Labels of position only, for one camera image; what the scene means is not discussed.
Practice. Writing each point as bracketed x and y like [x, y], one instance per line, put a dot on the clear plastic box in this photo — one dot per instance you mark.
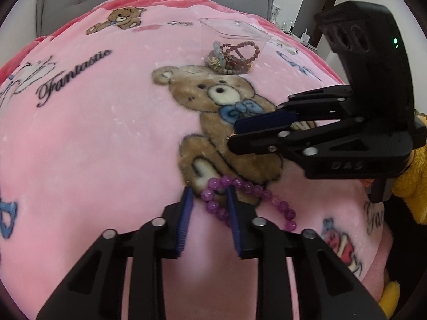
[233, 28]

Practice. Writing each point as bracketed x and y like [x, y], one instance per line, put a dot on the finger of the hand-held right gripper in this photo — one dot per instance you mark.
[263, 121]
[253, 141]

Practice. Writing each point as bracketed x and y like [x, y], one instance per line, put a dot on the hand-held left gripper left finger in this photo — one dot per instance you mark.
[185, 220]

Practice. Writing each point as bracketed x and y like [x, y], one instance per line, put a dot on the cluttered nightstand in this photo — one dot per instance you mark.
[297, 30]

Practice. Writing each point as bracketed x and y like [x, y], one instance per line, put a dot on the pink printed blanket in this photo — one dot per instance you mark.
[100, 123]

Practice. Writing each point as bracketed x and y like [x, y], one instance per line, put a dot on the person's right forearm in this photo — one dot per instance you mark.
[417, 186]

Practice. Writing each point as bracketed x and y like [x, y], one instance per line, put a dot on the yellow fuzzy clothing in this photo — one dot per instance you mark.
[390, 296]

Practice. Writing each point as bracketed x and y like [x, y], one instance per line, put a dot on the grey upholstered headboard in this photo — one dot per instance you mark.
[66, 3]

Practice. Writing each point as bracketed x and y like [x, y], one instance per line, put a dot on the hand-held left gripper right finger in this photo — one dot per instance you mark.
[235, 220]

